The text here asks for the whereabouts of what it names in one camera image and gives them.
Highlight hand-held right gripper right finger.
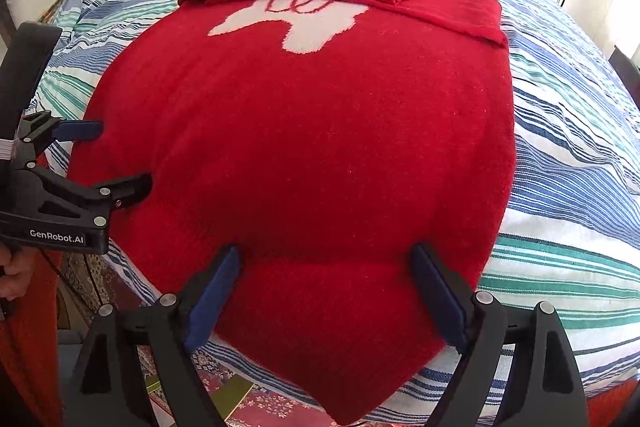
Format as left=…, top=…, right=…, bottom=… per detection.
left=409, top=242, right=588, bottom=427

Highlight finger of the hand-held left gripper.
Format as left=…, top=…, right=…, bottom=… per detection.
left=15, top=169, right=153, bottom=228
left=20, top=109, right=104, bottom=152

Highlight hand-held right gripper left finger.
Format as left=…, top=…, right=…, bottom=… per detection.
left=65, top=244, right=246, bottom=427

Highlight red rabbit sweater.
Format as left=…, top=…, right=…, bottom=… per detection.
left=67, top=0, right=516, bottom=427

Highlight person's left hand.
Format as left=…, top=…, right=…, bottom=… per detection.
left=0, top=249, right=37, bottom=303

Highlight patterned floral rug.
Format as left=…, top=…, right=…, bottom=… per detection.
left=57, top=252, right=341, bottom=427

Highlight striped bed sheet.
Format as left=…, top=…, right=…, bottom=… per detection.
left=37, top=0, right=640, bottom=415

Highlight dark wooden cabinet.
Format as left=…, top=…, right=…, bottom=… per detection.
left=611, top=46, right=640, bottom=75

